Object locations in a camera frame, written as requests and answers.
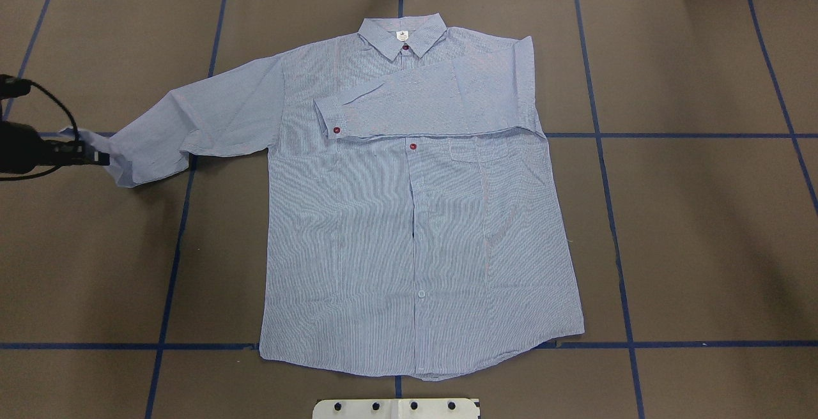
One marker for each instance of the light blue striped shirt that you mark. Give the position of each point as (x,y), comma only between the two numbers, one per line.
(414,223)

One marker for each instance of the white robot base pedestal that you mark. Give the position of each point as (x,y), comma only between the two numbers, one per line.
(398,408)

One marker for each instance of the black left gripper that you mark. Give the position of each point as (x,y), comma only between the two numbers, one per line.
(19,147)

